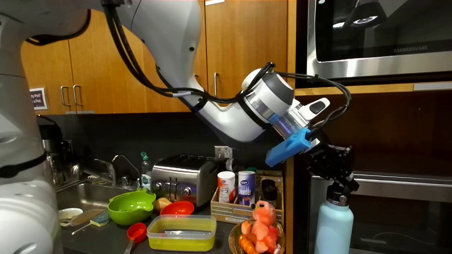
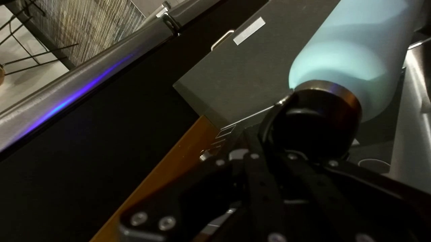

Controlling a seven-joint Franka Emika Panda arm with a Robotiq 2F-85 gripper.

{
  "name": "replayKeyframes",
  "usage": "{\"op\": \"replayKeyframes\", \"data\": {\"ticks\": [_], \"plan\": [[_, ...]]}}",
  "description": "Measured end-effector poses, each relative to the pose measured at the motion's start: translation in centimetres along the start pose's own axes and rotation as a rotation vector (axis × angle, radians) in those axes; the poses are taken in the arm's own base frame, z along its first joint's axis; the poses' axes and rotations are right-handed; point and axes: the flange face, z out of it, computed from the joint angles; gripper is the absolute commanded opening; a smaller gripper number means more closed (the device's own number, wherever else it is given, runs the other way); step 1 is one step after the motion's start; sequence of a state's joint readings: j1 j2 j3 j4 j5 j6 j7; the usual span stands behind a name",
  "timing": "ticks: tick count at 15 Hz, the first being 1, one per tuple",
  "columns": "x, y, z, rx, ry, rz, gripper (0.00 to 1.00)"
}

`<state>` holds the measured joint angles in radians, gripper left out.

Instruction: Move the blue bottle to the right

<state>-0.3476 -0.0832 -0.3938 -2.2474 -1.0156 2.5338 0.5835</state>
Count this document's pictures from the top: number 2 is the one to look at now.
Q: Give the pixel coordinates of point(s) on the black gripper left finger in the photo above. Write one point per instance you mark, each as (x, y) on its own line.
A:
(263, 192)

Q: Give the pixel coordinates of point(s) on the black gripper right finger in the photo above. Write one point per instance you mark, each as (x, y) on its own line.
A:
(324, 202)

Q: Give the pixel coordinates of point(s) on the light blue water bottle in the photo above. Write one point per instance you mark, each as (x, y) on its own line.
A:
(355, 58)

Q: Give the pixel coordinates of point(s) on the white counter sticker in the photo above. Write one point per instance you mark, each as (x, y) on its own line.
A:
(250, 30)

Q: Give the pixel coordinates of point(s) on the stainless dishwasher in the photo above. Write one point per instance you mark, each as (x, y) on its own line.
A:
(68, 89)

